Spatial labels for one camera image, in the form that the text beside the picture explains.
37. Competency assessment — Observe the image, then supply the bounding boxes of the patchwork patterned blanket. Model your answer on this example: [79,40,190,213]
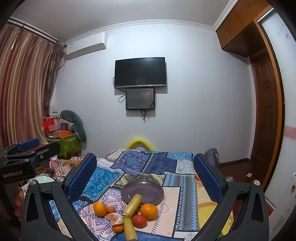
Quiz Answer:
[48,149,201,241]

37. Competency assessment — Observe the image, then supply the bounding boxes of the yellow-green sugarcane piece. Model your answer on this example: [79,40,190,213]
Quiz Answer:
[122,215,137,240]
[122,193,143,216]

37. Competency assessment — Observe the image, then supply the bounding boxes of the black wall television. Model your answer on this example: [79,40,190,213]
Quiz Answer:
[115,57,167,89]

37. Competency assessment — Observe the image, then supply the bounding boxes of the striped red curtain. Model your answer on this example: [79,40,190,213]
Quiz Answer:
[0,22,65,149]

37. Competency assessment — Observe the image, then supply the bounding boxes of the person's left hand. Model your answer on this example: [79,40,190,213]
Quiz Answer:
[13,186,25,217]

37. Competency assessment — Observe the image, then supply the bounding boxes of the small black monitor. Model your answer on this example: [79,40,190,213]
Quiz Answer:
[125,88,156,110]

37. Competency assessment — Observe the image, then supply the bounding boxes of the pink floral bedding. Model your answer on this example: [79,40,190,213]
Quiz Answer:
[35,155,86,184]

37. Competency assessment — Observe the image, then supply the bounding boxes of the grey shark plush toy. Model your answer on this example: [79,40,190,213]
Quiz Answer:
[60,110,87,142]

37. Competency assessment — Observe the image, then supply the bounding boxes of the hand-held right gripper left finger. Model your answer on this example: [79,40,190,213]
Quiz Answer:
[21,152,97,241]

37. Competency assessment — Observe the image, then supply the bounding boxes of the brown wooden door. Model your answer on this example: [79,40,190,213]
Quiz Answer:
[249,52,280,164]

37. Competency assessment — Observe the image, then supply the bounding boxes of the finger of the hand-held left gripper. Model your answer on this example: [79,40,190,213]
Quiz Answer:
[16,138,40,152]
[23,142,61,166]

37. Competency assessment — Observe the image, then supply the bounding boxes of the round dark wooden plate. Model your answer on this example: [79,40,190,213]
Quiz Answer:
[121,180,164,205]

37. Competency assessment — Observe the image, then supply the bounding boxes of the white curtain rail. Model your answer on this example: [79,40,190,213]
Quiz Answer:
[7,19,65,45]

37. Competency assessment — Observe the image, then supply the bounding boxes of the large orange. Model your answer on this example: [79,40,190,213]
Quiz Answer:
[93,201,107,217]
[140,203,159,220]

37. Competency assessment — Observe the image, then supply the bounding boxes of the yellow cartoon bedsheet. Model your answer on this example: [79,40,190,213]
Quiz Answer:
[196,178,234,233]

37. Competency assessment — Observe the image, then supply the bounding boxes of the red boxes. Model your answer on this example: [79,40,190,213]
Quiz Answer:
[43,117,61,134]

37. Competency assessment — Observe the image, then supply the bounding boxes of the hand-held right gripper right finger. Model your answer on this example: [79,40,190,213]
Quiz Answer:
[191,152,270,241]

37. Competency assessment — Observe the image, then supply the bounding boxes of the white air conditioner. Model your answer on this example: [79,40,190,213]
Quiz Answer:
[65,32,108,61]

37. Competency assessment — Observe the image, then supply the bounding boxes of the mint green bowl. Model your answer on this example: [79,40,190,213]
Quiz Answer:
[35,175,55,185]

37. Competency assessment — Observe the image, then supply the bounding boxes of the peeled pomelo segment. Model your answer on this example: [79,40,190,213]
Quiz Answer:
[105,212,124,226]

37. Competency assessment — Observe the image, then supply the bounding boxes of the wooden overhead cabinet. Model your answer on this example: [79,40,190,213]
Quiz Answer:
[215,0,274,58]

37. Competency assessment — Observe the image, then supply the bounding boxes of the red tomato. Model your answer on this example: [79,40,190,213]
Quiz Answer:
[132,214,148,227]

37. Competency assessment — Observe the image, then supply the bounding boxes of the yellow foam ring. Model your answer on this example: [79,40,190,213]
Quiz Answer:
[125,137,152,150]

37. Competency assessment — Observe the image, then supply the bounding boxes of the pink doll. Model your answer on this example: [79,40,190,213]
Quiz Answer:
[50,156,60,172]

